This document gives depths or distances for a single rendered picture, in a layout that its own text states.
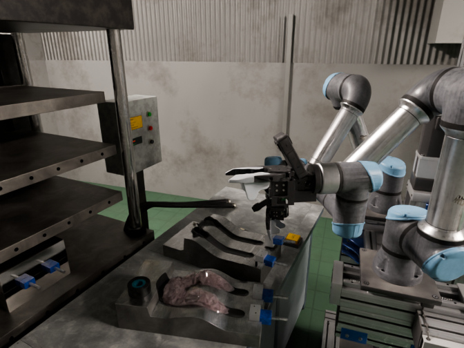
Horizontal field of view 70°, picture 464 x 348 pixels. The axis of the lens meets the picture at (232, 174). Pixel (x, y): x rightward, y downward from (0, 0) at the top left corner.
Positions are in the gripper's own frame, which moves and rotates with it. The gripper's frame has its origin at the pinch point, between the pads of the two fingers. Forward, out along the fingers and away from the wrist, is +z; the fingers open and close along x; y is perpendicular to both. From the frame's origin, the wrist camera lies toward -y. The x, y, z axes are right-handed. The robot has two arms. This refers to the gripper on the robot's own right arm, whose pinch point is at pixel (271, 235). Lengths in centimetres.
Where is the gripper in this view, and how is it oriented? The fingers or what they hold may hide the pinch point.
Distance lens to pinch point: 151.7
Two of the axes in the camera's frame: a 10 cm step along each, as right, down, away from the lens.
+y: 8.9, 0.3, -4.6
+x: 4.6, -1.8, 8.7
